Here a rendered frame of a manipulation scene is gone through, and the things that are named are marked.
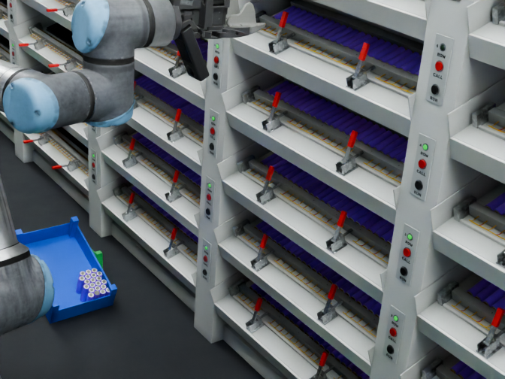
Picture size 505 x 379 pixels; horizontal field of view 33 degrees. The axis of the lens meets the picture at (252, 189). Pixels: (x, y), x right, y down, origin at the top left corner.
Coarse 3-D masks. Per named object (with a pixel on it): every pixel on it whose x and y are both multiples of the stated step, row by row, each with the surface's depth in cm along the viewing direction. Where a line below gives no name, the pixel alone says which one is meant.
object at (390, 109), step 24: (264, 0) 201; (288, 0) 205; (240, 48) 198; (264, 48) 191; (288, 48) 189; (312, 48) 186; (288, 72) 185; (312, 72) 178; (336, 72) 176; (336, 96) 174; (360, 96) 166; (384, 96) 164; (408, 96) 153; (384, 120) 163; (408, 120) 157
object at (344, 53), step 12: (276, 24) 195; (288, 24) 193; (300, 36) 188; (312, 36) 186; (324, 48) 183; (336, 48) 179; (348, 48) 178; (336, 60) 178; (348, 60) 177; (372, 60) 172; (384, 72) 169; (396, 72) 166; (408, 72) 165; (408, 84) 164
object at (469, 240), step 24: (456, 192) 157; (480, 192) 161; (504, 192) 159; (432, 216) 155; (456, 216) 157; (480, 216) 156; (504, 216) 153; (456, 240) 154; (480, 240) 152; (504, 240) 151; (480, 264) 150; (504, 264) 146; (504, 288) 147
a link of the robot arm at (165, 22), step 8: (152, 0) 148; (160, 0) 149; (168, 0) 149; (160, 8) 147; (168, 8) 148; (160, 16) 147; (168, 16) 148; (160, 24) 147; (168, 24) 148; (160, 32) 148; (168, 32) 149; (160, 40) 149; (168, 40) 150
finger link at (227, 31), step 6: (222, 30) 156; (228, 30) 156; (234, 30) 157; (240, 30) 158; (246, 30) 159; (216, 36) 156; (222, 36) 156; (228, 36) 157; (234, 36) 157; (240, 36) 158
